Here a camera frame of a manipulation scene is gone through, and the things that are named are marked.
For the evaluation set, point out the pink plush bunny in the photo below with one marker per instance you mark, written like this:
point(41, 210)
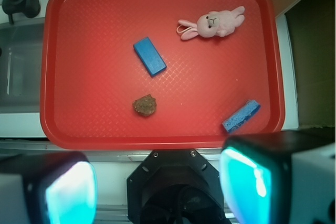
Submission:
point(220, 24)

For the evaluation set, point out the black faucet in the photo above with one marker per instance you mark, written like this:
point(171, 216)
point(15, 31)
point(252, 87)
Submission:
point(29, 8)

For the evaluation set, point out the blue sponge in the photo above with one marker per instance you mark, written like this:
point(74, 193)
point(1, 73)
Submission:
point(241, 116)

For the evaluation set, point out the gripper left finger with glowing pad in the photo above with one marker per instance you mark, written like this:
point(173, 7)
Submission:
point(48, 188)

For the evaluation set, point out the stainless steel sink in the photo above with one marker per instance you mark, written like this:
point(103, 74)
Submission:
point(21, 52)

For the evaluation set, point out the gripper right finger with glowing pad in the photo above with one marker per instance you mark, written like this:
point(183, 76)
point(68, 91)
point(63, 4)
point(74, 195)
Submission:
point(282, 177)

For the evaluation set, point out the brown lumpy rock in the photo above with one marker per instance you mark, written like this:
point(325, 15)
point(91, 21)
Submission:
point(145, 106)

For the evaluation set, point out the red plastic tray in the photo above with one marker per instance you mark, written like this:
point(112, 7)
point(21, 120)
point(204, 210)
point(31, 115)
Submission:
point(91, 74)

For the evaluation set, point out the blue rectangular block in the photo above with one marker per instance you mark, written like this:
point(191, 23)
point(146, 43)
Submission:
point(150, 56)

